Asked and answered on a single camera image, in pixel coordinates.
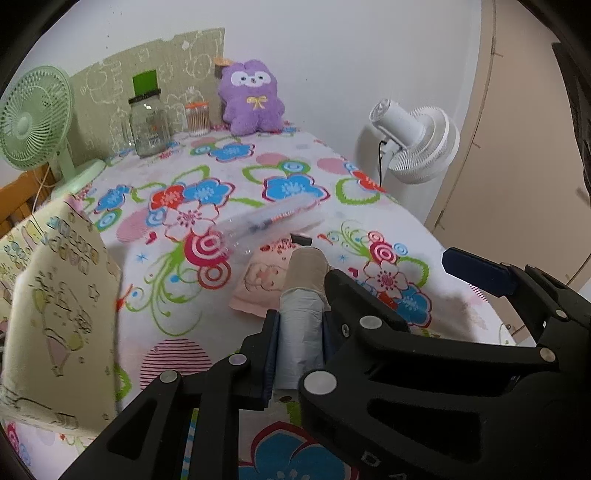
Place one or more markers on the small black object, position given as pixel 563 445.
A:
pixel 301 239

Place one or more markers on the beige door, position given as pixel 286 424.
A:
pixel 517 161

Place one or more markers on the clear plastic pouch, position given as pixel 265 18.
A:
pixel 272 221

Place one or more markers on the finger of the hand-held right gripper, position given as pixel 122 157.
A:
pixel 415 369
pixel 475 272

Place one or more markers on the green patterned wall mat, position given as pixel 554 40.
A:
pixel 115 69

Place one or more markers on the purple plush bunny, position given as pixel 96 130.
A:
pixel 251 97

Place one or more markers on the yellow cartoon fabric box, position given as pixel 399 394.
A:
pixel 55 300

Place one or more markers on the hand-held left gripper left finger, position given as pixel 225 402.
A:
pixel 271 360

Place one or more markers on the dark hanging cloth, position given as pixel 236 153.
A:
pixel 575 115

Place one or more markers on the green desk fan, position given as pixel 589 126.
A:
pixel 27 124

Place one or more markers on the glass jar with green lid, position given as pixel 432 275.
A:
pixel 147 124

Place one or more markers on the brown paper tag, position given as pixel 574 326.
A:
pixel 223 62

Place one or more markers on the small jar with orange lid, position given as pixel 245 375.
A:
pixel 197 120

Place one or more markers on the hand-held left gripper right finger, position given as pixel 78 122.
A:
pixel 328 337

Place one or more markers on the pink printed pad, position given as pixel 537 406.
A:
pixel 263 281

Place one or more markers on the grey roll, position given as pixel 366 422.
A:
pixel 300 332

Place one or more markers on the white standing fan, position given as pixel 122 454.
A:
pixel 415 138

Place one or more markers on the wooden headboard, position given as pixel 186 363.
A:
pixel 18 203

